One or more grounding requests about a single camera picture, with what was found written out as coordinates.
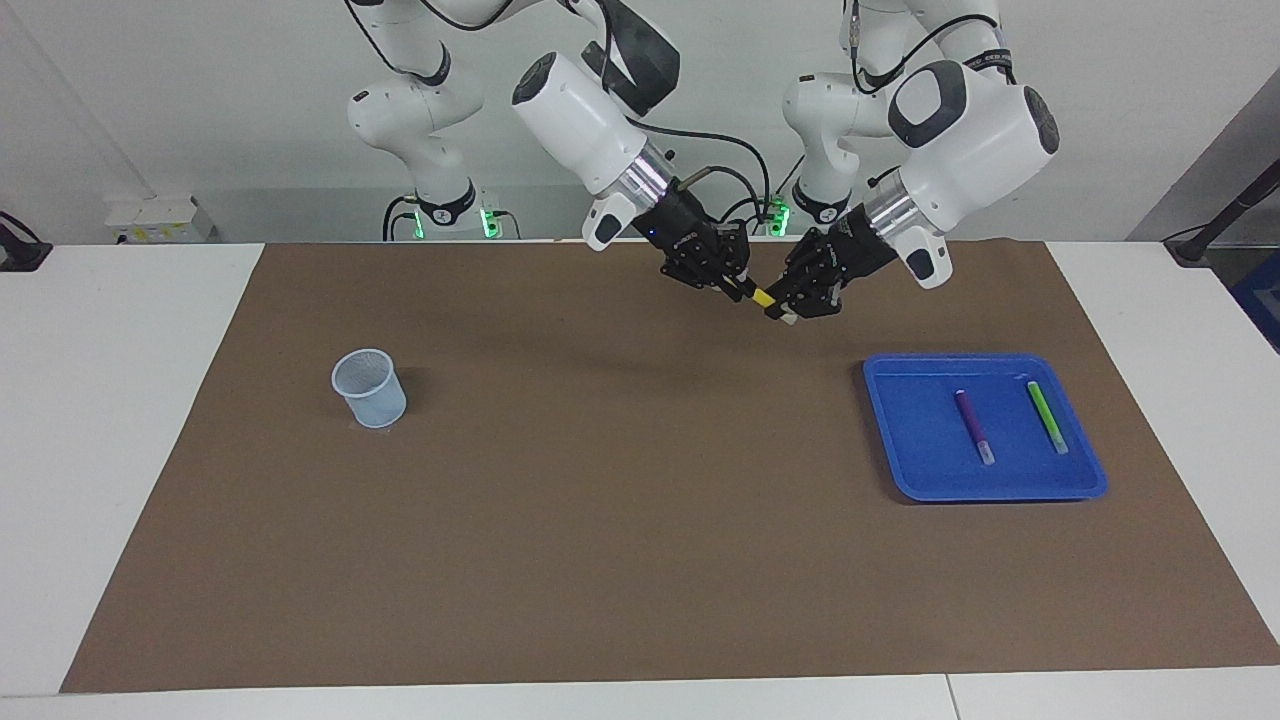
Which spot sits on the translucent plastic cup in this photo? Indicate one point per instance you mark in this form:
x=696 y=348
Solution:
x=370 y=395

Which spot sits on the blue plastic tray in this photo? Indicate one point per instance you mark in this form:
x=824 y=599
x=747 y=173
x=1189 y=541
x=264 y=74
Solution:
x=920 y=440

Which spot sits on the brown table mat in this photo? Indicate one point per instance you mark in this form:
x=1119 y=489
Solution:
x=600 y=500

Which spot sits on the purple marker pen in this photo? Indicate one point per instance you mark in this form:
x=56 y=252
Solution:
x=972 y=420

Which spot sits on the green marker pen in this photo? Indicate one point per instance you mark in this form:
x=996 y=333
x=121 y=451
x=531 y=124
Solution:
x=1046 y=415

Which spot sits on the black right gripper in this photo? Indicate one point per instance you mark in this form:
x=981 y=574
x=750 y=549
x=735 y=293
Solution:
x=695 y=240

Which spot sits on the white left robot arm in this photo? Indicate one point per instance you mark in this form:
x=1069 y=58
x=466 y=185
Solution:
x=970 y=130

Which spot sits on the black clamp mount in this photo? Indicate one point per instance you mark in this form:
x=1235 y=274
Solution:
x=20 y=255

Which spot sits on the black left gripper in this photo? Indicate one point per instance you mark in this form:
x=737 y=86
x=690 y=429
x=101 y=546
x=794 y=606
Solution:
x=835 y=265

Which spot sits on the black pole stand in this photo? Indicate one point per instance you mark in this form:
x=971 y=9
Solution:
x=1225 y=215

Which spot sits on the blue box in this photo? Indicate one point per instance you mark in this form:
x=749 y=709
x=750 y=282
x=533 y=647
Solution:
x=1262 y=300

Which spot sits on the white power strip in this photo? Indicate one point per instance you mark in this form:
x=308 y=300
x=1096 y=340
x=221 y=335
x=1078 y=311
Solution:
x=160 y=220

